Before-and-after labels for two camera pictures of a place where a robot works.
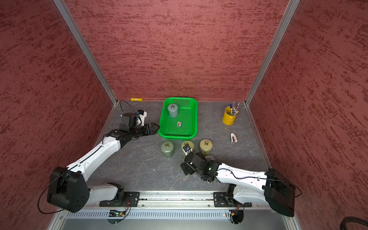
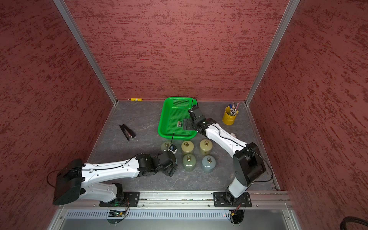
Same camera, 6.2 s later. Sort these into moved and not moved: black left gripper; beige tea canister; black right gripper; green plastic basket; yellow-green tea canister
Moved: black left gripper; black right gripper
Not moved: beige tea canister; green plastic basket; yellow-green tea canister
